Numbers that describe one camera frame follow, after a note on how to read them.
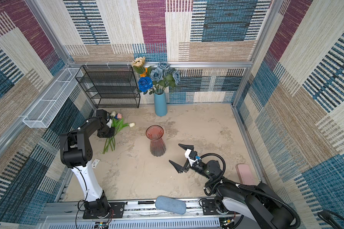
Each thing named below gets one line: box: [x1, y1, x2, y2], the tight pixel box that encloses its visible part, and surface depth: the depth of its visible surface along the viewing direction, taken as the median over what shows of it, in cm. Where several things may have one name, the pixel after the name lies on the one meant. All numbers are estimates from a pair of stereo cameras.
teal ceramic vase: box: [154, 92, 168, 117], surface depth 107 cm
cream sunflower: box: [131, 56, 146, 68], surface depth 87 cm
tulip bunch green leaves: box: [102, 116, 130, 155], surface depth 102 cm
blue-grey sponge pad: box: [154, 195, 187, 215], surface depth 74 cm
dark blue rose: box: [137, 76, 153, 93], surface depth 72 cm
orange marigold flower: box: [139, 67, 148, 78], surface depth 94 cm
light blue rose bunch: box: [150, 61, 181, 95], surface depth 91 cm
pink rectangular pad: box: [235, 163, 255, 186], surface depth 85 cm
